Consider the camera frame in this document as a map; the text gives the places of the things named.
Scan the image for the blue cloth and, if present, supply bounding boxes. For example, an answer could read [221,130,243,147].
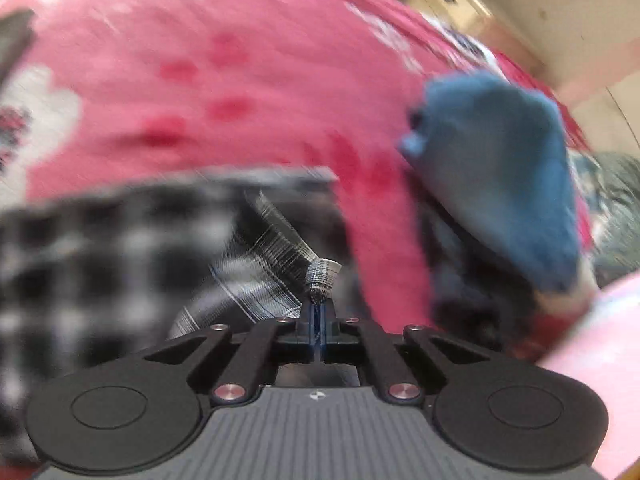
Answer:
[397,71,583,293]

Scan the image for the grey folded cloth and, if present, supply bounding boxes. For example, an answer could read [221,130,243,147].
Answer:
[0,10,37,78]

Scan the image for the pink floral blanket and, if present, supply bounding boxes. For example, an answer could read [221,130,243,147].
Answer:
[0,0,601,361]

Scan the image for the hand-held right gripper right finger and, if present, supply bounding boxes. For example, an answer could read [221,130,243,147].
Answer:
[320,301,493,406]

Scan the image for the black white plaid pants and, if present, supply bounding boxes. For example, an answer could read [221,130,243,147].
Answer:
[0,169,353,466]

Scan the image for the camouflage cloth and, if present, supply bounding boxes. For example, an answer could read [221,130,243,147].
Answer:
[570,152,640,283]

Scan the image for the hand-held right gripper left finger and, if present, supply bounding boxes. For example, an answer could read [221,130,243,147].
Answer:
[144,301,319,406]

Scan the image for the dark cloth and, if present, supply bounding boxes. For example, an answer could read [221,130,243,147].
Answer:
[422,205,543,356]

